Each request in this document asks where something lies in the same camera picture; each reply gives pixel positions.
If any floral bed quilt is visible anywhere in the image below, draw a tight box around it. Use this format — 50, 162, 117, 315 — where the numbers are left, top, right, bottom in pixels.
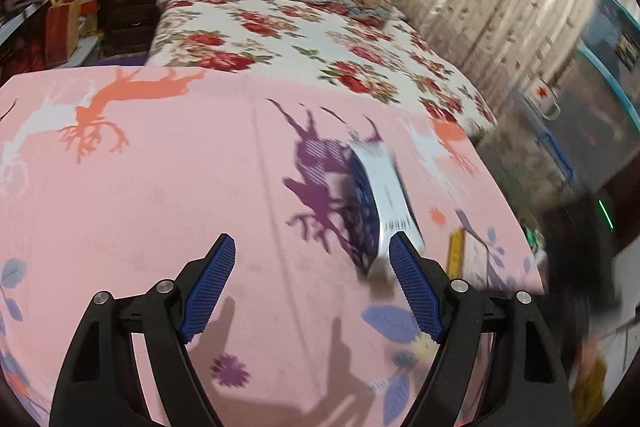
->
147, 0, 498, 140

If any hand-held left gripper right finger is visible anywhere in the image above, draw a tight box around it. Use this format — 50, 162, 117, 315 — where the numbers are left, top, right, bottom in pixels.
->
389, 231, 577, 427

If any clear storage box blue latch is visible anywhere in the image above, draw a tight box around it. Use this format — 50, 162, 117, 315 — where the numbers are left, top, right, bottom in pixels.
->
499, 87, 587, 214

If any red paper bag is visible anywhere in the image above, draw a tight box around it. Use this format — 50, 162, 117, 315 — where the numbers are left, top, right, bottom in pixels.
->
45, 0, 84, 68

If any blue and white packet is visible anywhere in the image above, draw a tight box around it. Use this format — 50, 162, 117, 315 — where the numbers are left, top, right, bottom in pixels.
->
345, 141, 427, 279

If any pink deer print blanket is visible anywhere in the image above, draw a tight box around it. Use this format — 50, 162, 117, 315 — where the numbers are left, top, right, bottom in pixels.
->
0, 66, 546, 427

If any white enamel mug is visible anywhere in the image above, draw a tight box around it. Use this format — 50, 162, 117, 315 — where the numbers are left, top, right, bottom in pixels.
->
525, 77, 564, 122

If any yellow and white carton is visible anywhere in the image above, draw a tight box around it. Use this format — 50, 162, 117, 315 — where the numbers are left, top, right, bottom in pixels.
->
447, 229, 498, 294

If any dark wooden nightstand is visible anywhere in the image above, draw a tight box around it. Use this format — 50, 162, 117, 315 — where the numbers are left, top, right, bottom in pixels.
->
97, 0, 162, 58

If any clear storage box teal lid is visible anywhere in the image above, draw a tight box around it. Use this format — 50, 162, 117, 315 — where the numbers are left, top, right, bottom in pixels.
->
560, 46, 640, 194
591, 0, 640, 75

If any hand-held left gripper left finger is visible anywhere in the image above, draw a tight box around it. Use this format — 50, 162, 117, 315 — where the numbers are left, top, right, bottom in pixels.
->
49, 233, 237, 427

